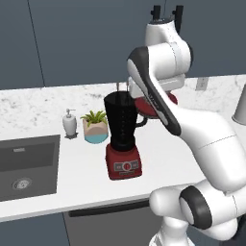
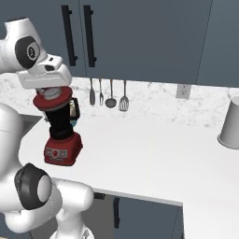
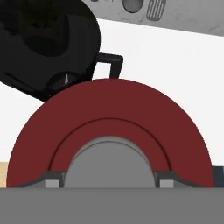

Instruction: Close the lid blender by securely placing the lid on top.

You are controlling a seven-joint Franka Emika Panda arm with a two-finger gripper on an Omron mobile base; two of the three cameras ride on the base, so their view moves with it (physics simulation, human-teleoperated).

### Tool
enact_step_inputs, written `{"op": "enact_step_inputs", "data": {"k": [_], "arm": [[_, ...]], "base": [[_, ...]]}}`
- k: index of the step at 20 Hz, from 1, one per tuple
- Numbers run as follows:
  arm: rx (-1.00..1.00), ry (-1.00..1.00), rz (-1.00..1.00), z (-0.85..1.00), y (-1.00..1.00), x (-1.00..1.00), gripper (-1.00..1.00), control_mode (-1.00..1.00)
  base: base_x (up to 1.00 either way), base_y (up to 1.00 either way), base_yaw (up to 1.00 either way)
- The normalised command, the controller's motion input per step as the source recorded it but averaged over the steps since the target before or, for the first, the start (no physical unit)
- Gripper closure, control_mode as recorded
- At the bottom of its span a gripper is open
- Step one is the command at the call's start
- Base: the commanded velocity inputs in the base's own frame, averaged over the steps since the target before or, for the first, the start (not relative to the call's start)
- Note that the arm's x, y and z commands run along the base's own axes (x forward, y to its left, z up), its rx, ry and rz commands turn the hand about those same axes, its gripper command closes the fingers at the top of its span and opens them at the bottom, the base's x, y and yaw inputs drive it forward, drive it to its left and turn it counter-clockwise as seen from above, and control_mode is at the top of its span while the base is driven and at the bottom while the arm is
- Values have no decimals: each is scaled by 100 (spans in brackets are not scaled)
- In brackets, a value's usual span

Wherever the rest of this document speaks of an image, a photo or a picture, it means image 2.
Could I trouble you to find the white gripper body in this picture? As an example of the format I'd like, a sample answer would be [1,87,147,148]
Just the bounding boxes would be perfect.
[16,64,74,91]

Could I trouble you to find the red blender lid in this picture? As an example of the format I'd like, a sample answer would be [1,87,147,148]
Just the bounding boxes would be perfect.
[32,86,75,112]

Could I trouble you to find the red and black blender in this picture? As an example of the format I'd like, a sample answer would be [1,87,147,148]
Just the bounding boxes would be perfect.
[42,98,84,167]

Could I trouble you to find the narrow blue-grey upper cupboard door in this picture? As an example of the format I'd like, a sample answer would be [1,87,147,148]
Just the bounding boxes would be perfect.
[0,0,81,78]

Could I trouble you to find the grey sink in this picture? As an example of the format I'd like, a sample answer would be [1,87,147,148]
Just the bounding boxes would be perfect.
[19,113,44,142]

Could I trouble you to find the grey hanging spoon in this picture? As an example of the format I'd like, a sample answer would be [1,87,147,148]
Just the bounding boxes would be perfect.
[89,77,96,107]

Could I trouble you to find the grey hanging fork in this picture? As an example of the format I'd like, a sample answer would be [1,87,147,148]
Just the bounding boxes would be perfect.
[98,77,105,107]

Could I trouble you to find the grey hanging ladle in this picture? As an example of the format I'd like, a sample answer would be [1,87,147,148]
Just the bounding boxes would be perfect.
[105,78,118,109]

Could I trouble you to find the grey hanging slotted spatula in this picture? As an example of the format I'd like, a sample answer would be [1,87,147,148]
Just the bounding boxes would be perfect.
[118,79,131,113]

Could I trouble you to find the wide blue-grey upper cupboard door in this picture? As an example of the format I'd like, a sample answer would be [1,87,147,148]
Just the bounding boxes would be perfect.
[78,0,215,86]

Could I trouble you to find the grey-brown lower cupboard front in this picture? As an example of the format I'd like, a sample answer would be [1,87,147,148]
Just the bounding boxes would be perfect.
[81,191,116,239]

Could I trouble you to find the blue-grey lower cupboard door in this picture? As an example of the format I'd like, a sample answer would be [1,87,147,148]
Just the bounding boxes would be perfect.
[112,195,185,239]

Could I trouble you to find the grey tapered pot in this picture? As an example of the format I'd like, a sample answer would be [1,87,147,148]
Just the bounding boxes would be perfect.
[217,95,239,150]

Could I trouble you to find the black upper cupboard handle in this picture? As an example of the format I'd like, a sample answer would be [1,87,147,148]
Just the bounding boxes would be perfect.
[82,5,98,68]
[61,5,78,67]

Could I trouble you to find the black cupboard handle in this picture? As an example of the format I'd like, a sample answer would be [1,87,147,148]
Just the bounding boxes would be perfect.
[82,5,98,68]
[113,197,121,230]
[61,5,78,67]

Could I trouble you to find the short black lower handle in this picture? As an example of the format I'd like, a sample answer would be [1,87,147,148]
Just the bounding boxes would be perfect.
[92,192,106,201]

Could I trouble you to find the white wall socket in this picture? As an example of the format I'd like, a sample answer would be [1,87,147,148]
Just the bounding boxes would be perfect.
[175,83,191,100]

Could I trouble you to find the black lower cupboard handle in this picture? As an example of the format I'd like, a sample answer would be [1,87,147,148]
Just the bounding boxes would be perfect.
[113,197,121,230]

